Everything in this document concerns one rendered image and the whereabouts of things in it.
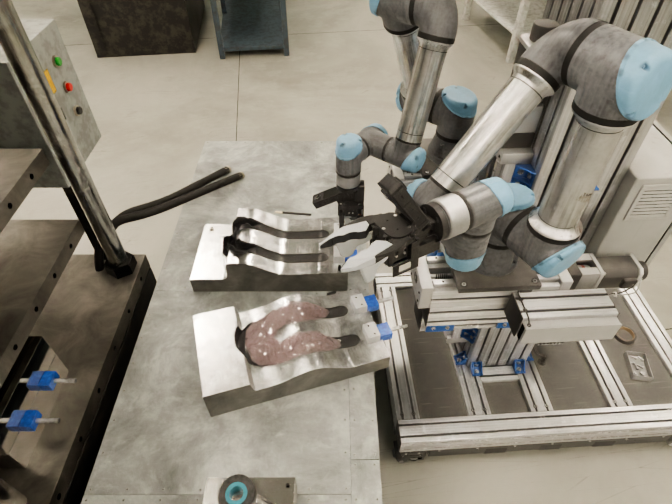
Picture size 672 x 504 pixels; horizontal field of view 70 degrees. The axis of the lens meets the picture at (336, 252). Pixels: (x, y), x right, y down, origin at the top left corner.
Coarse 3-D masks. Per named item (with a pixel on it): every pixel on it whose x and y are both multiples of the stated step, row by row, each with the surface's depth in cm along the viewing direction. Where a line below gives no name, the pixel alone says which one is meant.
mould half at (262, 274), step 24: (264, 216) 162; (216, 240) 163; (264, 240) 155; (288, 240) 159; (312, 240) 159; (216, 264) 155; (240, 264) 145; (264, 264) 148; (288, 264) 152; (312, 264) 151; (336, 264) 151; (216, 288) 153; (240, 288) 153; (264, 288) 153; (288, 288) 153; (312, 288) 153; (336, 288) 153
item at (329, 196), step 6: (324, 192) 150; (330, 192) 149; (336, 192) 147; (342, 192) 146; (318, 198) 149; (324, 198) 148; (330, 198) 147; (336, 198) 147; (342, 198) 147; (318, 204) 149; (324, 204) 149
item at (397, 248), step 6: (390, 240) 76; (396, 240) 76; (402, 240) 76; (408, 240) 76; (390, 246) 75; (396, 246) 75; (402, 246) 75; (384, 252) 74; (390, 252) 74; (396, 252) 75; (402, 252) 76; (378, 258) 74
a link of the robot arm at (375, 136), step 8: (368, 128) 142; (376, 128) 142; (384, 128) 143; (360, 136) 138; (368, 136) 139; (376, 136) 139; (384, 136) 139; (368, 144) 138; (376, 144) 138; (384, 144) 137; (368, 152) 139; (376, 152) 139
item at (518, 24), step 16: (480, 0) 500; (496, 0) 500; (512, 0) 500; (528, 0) 414; (544, 0) 500; (464, 16) 528; (496, 16) 469; (512, 16) 469; (528, 16) 469; (512, 32) 443; (528, 32) 441; (512, 48) 444
